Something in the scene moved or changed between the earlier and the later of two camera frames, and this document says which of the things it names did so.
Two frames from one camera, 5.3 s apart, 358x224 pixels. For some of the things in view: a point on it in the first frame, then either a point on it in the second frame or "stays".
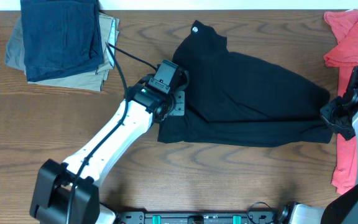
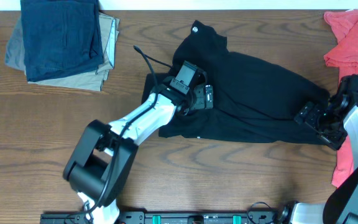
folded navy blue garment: [60, 37] stays
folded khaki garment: [91, 79] stays
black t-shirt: [233, 99] stays
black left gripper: [181, 110] -> [202, 94]
